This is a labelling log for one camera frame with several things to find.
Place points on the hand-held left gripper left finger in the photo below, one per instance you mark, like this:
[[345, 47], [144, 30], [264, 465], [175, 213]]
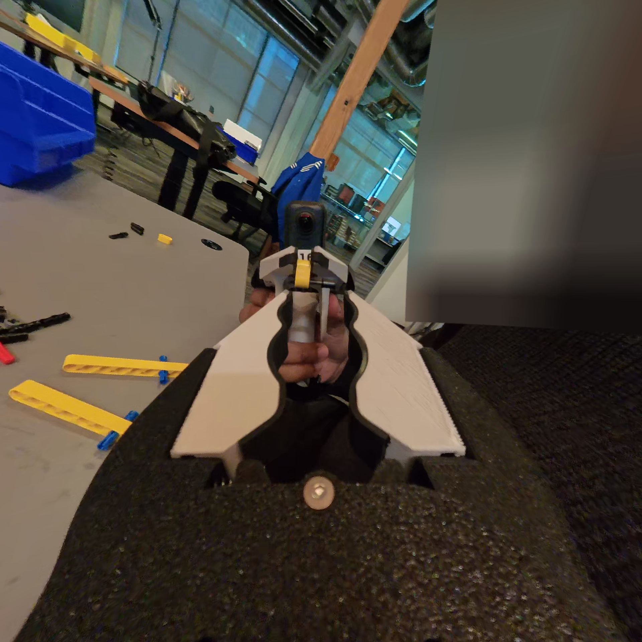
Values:
[[230, 401]]

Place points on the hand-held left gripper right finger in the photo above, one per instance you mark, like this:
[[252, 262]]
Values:
[[406, 396]]

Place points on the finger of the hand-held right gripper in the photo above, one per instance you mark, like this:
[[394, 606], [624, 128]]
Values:
[[331, 273], [280, 268]]

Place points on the yellow connector piece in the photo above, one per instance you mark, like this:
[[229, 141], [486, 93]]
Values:
[[303, 273]]

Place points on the person's right hand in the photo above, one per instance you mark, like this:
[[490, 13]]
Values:
[[306, 361]]

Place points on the blue jacket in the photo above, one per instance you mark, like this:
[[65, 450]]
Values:
[[296, 180]]

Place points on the black office chair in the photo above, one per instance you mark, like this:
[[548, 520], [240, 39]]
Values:
[[240, 198]]

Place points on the blue pin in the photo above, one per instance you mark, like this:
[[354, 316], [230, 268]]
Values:
[[108, 441], [163, 376]]

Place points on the white blue box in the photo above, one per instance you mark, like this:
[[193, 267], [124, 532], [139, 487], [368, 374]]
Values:
[[243, 138]]

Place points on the yellow beam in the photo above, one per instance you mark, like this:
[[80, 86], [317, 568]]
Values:
[[60, 406], [110, 364]]

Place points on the wooden office desk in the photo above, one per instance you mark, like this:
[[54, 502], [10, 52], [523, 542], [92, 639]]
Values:
[[173, 175]]

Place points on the wooden ceiling beam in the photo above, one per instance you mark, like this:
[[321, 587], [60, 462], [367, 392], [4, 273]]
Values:
[[361, 75]]

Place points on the black bag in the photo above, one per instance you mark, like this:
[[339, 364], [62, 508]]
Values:
[[175, 115]]

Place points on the pile of black red pins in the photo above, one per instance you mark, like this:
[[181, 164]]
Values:
[[45, 321]]

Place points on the blue storage bin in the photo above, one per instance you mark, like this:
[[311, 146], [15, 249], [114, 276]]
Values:
[[40, 125]]

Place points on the yellow plastic part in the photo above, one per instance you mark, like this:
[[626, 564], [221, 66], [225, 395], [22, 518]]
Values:
[[50, 32]]

